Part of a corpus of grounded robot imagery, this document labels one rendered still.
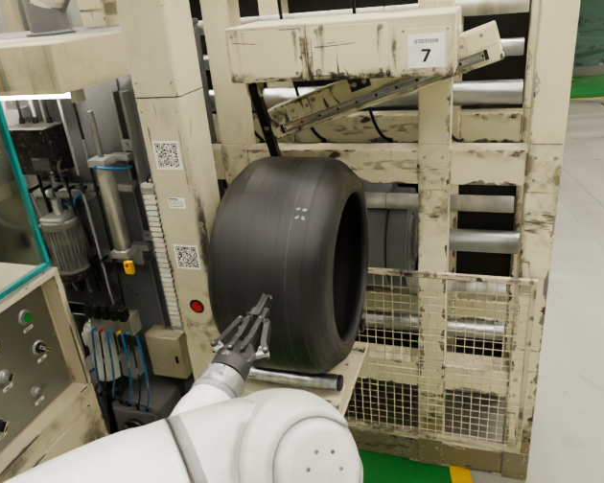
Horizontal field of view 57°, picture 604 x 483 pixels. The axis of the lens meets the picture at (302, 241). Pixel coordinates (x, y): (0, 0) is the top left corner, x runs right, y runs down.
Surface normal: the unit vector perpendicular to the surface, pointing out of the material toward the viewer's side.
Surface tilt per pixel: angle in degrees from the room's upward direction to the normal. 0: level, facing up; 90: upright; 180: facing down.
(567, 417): 0
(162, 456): 11
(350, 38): 90
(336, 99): 90
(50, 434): 90
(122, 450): 5
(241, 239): 53
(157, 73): 90
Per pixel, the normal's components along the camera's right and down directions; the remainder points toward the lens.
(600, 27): -0.09, 0.43
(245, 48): -0.31, 0.43
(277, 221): -0.28, -0.36
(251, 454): -0.43, -0.57
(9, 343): 0.95, 0.05
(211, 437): -0.09, -0.80
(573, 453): -0.09, -0.90
